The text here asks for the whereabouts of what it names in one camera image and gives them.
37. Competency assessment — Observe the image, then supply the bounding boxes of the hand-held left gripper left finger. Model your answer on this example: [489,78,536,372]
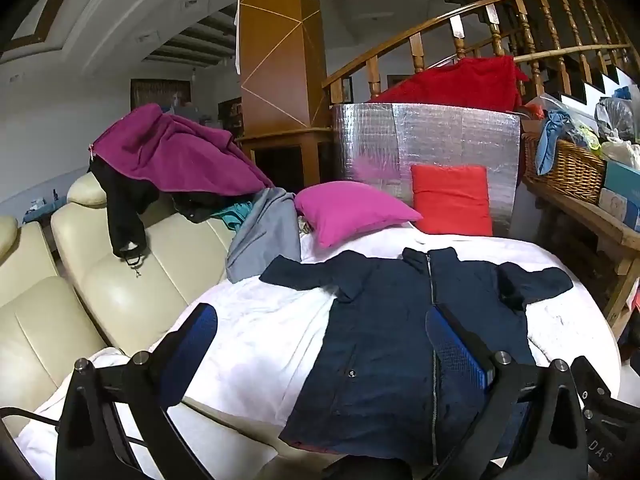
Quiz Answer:
[55,302,219,480]

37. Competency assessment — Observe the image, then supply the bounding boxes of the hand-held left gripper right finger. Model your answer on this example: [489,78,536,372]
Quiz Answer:
[425,304,588,480]

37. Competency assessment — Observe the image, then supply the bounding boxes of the navy blue zip jacket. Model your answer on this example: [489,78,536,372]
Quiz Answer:
[260,246,575,466]

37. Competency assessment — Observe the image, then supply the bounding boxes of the white fleece blanket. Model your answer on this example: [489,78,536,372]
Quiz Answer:
[15,232,623,480]

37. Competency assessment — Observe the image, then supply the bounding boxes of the cream leather sofa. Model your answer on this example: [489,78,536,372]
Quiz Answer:
[0,172,301,480]

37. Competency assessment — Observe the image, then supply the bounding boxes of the grey garment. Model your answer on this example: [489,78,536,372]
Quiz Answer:
[226,187,302,283]

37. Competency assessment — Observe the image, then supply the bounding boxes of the teal garment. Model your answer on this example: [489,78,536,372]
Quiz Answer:
[210,201,256,233]

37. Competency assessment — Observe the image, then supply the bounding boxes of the red pillow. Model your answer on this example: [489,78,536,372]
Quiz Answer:
[410,164,494,237]

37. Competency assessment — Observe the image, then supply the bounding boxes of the black garment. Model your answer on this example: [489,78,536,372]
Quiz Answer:
[89,157,231,267]

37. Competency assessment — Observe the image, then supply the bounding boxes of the magenta pillow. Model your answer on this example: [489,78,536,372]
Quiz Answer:
[294,181,424,250]

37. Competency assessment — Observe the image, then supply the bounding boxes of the wooden side table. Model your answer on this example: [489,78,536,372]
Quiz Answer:
[522,177,640,343]

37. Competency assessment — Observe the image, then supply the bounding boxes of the magenta fleece garment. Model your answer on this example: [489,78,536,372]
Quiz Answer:
[90,103,275,197]

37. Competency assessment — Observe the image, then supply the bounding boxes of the silver foil insulation board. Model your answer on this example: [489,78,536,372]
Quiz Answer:
[331,102,522,236]

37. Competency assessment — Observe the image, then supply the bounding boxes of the wicker basket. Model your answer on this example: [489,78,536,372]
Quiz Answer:
[521,132,608,206]

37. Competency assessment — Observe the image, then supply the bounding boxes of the white and blue box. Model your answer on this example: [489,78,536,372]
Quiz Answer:
[598,187,640,233]

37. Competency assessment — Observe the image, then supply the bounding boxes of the light blue cloth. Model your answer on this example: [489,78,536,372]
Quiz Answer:
[535,110,576,177]

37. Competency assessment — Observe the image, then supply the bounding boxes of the yellow green plastic bag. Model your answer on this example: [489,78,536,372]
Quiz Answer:
[575,125,603,153]

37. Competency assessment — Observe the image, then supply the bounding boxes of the beige plastic bag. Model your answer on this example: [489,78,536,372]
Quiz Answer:
[600,140,640,168]

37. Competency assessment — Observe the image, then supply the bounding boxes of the red cloth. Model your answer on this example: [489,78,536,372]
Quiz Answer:
[370,55,523,111]

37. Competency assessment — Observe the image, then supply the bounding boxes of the grey plastic bag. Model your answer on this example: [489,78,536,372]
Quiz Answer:
[595,97,638,143]

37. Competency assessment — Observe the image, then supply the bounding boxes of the wooden column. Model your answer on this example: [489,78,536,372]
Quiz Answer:
[235,0,333,193]

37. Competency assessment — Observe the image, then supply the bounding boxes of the black and white staircase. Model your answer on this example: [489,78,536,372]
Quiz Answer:
[545,50,640,111]

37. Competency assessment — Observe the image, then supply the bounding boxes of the wooden stair railing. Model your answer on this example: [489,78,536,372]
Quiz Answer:
[322,0,636,106]

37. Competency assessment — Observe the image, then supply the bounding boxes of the black cable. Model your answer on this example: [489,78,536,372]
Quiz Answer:
[0,406,63,428]

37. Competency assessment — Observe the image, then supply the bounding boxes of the dark framed wall picture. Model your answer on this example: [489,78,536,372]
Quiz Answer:
[131,78,192,113]

